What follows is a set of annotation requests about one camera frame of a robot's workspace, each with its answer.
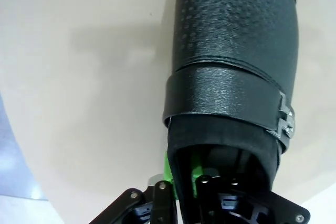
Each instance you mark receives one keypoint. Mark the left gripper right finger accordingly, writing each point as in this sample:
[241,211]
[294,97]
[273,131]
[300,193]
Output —
[204,190]

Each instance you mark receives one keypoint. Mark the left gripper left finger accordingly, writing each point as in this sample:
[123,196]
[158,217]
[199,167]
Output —
[164,203]

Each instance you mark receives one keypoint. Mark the black leather buckle shoe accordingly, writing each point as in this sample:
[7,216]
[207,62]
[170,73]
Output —
[231,51]

